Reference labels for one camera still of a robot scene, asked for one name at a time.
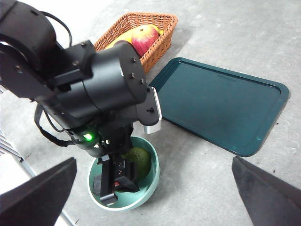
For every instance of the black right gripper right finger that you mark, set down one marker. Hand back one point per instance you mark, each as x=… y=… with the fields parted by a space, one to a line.
x=270 y=195

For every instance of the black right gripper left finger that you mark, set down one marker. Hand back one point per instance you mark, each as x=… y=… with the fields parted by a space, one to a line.
x=35 y=195

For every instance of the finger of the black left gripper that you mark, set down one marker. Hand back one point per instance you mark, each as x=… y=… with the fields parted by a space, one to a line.
x=128 y=181
x=97 y=186

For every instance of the green avocado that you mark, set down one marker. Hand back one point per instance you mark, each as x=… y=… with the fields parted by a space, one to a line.
x=141 y=162

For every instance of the teal bowl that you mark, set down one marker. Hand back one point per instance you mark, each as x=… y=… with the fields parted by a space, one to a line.
x=150 y=186

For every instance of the dark rectangular tray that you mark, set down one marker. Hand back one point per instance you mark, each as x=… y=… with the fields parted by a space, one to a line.
x=216 y=106

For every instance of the yellow fruit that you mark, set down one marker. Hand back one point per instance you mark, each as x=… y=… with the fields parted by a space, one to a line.
x=122 y=38

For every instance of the red apple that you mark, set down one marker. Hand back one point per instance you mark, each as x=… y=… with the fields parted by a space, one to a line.
x=145 y=38

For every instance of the brown wicker basket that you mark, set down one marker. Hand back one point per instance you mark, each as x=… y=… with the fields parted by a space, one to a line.
x=162 y=44

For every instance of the grey metal frame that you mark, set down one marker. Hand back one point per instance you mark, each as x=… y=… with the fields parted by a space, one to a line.
x=26 y=168

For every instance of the pale grey camera box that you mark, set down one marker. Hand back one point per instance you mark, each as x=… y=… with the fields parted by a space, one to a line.
x=154 y=110

